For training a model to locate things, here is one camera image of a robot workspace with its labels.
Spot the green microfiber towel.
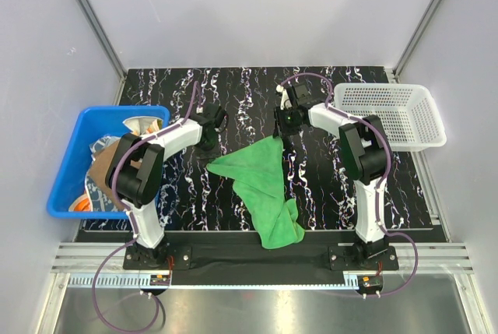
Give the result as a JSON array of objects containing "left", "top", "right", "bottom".
[{"left": 207, "top": 136, "right": 305, "bottom": 250}]

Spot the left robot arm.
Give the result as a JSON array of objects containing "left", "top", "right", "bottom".
[{"left": 105, "top": 104, "right": 229, "bottom": 269}]

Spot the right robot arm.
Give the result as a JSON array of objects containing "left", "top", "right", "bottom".
[{"left": 273, "top": 103, "right": 391, "bottom": 269}]

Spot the cream orange patterned towel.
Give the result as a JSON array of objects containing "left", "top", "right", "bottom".
[{"left": 123, "top": 116, "right": 163, "bottom": 135}]

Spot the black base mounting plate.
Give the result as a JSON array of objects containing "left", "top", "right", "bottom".
[{"left": 123, "top": 230, "right": 399, "bottom": 289}]

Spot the blue white patterned towel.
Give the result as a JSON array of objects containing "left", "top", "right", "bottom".
[{"left": 85, "top": 135, "right": 119, "bottom": 212}]

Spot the blue plastic bin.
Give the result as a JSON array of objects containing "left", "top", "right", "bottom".
[{"left": 47, "top": 105, "right": 170, "bottom": 220}]

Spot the white perforated plastic basket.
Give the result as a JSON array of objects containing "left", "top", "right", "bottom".
[{"left": 335, "top": 83, "right": 447, "bottom": 153}]

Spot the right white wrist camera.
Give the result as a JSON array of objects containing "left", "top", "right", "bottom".
[{"left": 276, "top": 84, "right": 312, "bottom": 110}]

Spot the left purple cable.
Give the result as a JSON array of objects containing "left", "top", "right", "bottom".
[{"left": 90, "top": 80, "right": 203, "bottom": 330}]

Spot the purple cable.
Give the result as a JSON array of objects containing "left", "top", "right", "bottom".
[
  {"left": 280, "top": 72, "right": 419, "bottom": 298},
  {"left": 90, "top": 80, "right": 203, "bottom": 330}
]

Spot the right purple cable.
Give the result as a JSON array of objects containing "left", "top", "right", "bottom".
[{"left": 280, "top": 72, "right": 419, "bottom": 298}]

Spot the aluminium frame rail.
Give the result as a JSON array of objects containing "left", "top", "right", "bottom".
[{"left": 51, "top": 243, "right": 473, "bottom": 290}]

